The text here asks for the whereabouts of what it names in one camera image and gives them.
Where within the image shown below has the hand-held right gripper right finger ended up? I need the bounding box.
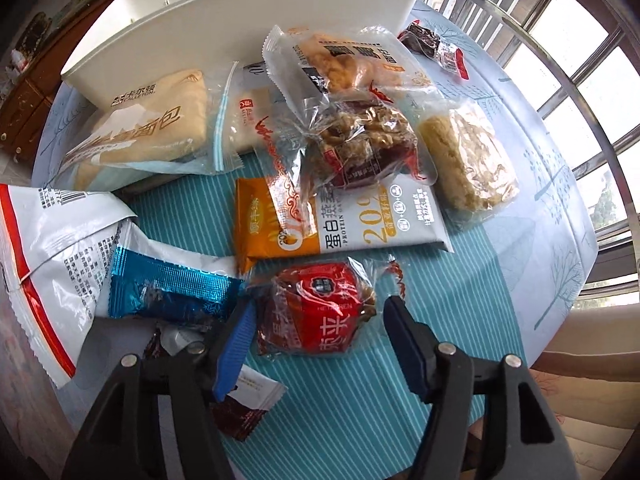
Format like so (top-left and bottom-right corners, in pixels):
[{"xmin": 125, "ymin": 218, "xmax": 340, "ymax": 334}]
[{"xmin": 382, "ymin": 295, "xmax": 581, "ymax": 480}]

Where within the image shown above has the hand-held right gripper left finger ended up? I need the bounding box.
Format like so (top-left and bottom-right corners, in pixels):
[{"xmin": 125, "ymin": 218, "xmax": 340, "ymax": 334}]
[{"xmin": 62, "ymin": 297, "xmax": 258, "ymax": 480}]

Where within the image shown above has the small dark red packet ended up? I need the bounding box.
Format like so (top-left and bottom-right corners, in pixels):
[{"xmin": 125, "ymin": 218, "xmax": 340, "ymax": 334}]
[{"xmin": 145, "ymin": 330, "xmax": 288, "ymax": 442}]

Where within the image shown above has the red date snack packet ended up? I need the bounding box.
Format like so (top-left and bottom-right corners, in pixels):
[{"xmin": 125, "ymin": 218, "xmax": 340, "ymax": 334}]
[{"xmin": 247, "ymin": 257, "xmax": 406, "ymax": 358}]

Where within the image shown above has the blue foil snack packet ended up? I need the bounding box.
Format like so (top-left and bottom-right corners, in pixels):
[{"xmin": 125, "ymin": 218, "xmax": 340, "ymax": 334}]
[{"xmin": 107, "ymin": 246, "xmax": 246, "ymax": 326}]

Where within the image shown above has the orange and white oat packet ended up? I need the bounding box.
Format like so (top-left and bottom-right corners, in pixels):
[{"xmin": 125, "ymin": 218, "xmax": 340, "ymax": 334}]
[{"xmin": 234, "ymin": 175, "xmax": 455, "ymax": 276}]

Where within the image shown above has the white packet with red stripe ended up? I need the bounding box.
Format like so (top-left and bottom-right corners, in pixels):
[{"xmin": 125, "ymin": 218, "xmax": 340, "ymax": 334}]
[{"xmin": 0, "ymin": 183, "xmax": 238, "ymax": 390}]

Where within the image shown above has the clear yellow rice crisp packet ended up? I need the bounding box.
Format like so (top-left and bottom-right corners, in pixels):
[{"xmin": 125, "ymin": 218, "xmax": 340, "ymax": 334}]
[{"xmin": 415, "ymin": 100, "xmax": 521, "ymax": 221}]

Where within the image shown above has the clear walnut date packet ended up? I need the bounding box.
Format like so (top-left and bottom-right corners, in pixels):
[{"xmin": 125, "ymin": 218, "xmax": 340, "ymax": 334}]
[{"xmin": 255, "ymin": 95, "xmax": 438, "ymax": 241}]

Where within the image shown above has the white plastic bin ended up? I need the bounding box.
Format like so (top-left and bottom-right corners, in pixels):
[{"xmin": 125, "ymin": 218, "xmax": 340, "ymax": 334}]
[{"xmin": 60, "ymin": 0, "xmax": 428, "ymax": 196}]

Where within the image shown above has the teal striped mat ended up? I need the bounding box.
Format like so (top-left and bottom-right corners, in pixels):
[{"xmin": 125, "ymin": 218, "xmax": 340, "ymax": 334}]
[{"xmin": 125, "ymin": 160, "xmax": 526, "ymax": 480}]

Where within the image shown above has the beige cushioned chair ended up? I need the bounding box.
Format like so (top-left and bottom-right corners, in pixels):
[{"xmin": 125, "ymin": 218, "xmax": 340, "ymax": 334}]
[{"xmin": 530, "ymin": 305, "xmax": 640, "ymax": 480}]

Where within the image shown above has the blue tree print tablecloth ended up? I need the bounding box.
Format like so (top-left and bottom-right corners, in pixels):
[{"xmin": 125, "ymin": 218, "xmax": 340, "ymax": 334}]
[{"xmin": 30, "ymin": 0, "xmax": 601, "ymax": 480}]

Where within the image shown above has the small pale bread packet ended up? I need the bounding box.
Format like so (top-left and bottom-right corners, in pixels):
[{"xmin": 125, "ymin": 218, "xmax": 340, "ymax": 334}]
[{"xmin": 220, "ymin": 62, "xmax": 301, "ymax": 156}]

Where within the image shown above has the large bread packet mountain print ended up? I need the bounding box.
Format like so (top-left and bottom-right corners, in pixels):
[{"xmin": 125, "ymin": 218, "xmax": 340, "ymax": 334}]
[{"xmin": 47, "ymin": 69, "xmax": 243, "ymax": 192}]

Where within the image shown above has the clear fried snack packet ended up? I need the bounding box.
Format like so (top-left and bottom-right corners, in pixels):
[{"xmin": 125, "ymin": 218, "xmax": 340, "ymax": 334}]
[{"xmin": 262, "ymin": 24, "xmax": 443, "ymax": 111}]

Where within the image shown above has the dark candy packet red end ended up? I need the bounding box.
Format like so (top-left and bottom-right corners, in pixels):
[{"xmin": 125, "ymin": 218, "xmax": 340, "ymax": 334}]
[{"xmin": 397, "ymin": 21, "xmax": 471, "ymax": 81}]

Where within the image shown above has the wooden cabinet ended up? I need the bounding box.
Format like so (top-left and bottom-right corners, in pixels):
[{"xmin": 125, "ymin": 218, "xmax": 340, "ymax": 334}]
[{"xmin": 0, "ymin": 0, "xmax": 121, "ymax": 161}]

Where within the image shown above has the metal window grille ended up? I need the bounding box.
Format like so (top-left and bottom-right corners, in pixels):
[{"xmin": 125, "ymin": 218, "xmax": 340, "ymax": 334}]
[{"xmin": 415, "ymin": 0, "xmax": 640, "ymax": 311}]

